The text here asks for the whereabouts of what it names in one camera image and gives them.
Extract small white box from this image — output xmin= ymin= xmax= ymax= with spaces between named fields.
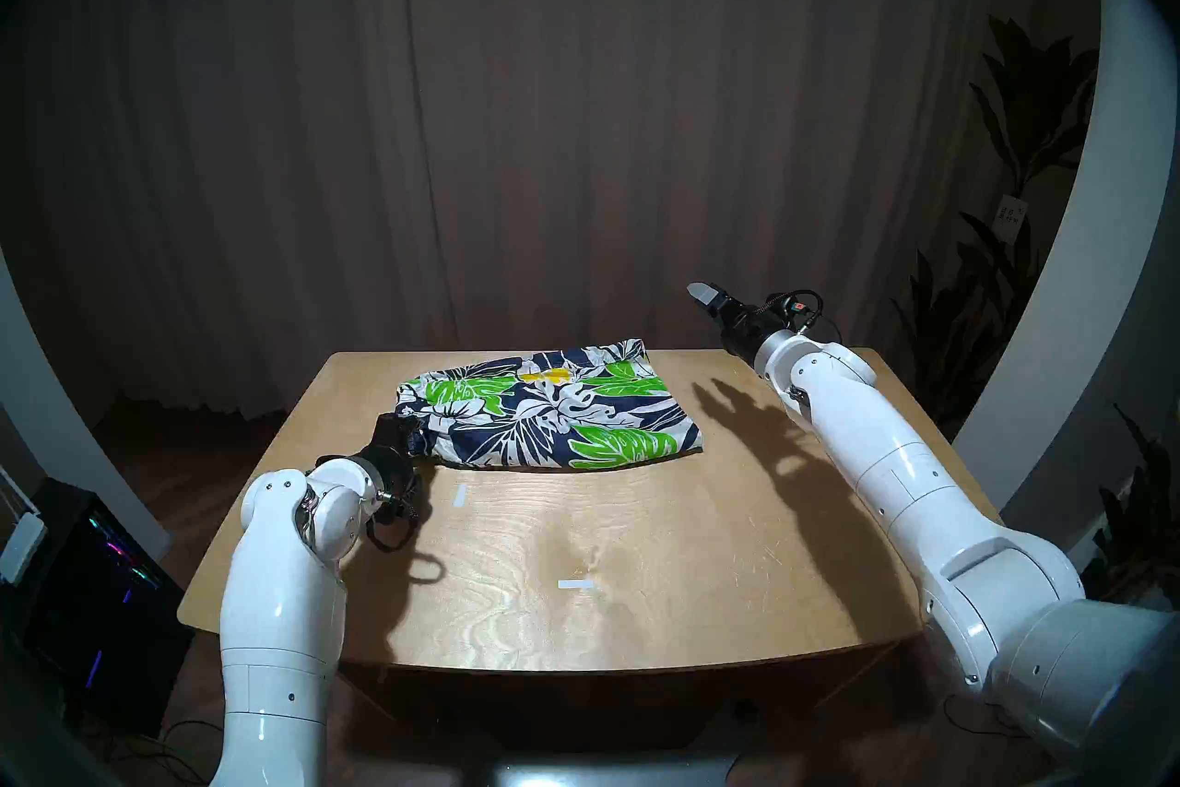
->
xmin=0 ymin=512 xmax=48 ymax=586

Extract small potted plant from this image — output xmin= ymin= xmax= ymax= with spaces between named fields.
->
xmin=1074 ymin=402 xmax=1180 ymax=613

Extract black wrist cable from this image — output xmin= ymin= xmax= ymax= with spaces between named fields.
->
xmin=761 ymin=288 xmax=843 ymax=344
xmin=363 ymin=488 xmax=426 ymax=555

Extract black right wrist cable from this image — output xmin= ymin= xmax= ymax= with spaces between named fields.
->
xmin=761 ymin=288 xmax=843 ymax=344

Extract tall leafy plant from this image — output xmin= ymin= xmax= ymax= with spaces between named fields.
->
xmin=890 ymin=15 xmax=1103 ymax=438

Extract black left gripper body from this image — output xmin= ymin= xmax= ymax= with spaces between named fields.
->
xmin=360 ymin=414 xmax=431 ymax=520

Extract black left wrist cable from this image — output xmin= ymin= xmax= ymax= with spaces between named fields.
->
xmin=363 ymin=488 xmax=426 ymax=555

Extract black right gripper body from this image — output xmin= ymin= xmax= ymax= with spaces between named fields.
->
xmin=714 ymin=293 xmax=791 ymax=364

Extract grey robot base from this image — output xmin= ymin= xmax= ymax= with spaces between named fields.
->
xmin=442 ymin=748 xmax=740 ymax=787

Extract brown pleated curtain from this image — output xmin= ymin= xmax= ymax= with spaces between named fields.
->
xmin=18 ymin=0 xmax=1103 ymax=419

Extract black computer tower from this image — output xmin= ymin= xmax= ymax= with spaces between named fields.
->
xmin=26 ymin=479 xmax=196 ymax=735

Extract floral print shorts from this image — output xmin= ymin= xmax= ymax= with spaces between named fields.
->
xmin=395 ymin=337 xmax=704 ymax=473

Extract white curved pillar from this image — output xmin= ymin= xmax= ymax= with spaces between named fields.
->
xmin=950 ymin=0 xmax=1174 ymax=511
xmin=0 ymin=249 xmax=172 ymax=561

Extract black floor cable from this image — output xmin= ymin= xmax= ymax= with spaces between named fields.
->
xmin=944 ymin=691 xmax=1026 ymax=741
xmin=90 ymin=719 xmax=224 ymax=787

